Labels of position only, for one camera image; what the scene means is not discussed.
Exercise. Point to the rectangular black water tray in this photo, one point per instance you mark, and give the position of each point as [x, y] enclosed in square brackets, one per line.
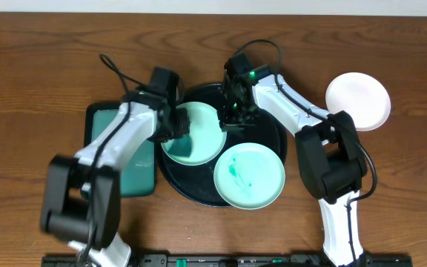
[138, 178]

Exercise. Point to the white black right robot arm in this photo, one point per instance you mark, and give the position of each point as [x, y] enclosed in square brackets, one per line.
[332, 161]

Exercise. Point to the round black tray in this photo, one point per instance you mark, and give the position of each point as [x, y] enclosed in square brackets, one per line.
[197, 182]

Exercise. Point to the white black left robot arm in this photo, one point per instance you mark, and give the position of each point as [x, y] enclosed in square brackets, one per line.
[82, 198]

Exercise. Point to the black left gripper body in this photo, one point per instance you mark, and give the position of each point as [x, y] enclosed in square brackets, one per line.
[179, 126]

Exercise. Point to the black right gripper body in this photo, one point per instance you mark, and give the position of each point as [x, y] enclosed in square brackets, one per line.
[236, 122]

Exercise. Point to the green plate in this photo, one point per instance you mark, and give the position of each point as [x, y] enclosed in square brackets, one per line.
[249, 176]
[207, 139]

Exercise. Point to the green plate front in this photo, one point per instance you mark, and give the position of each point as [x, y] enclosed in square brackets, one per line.
[249, 176]

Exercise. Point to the white plate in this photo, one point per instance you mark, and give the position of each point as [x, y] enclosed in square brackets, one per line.
[362, 96]

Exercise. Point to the green yellow sponge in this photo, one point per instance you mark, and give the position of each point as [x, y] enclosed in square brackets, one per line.
[182, 146]

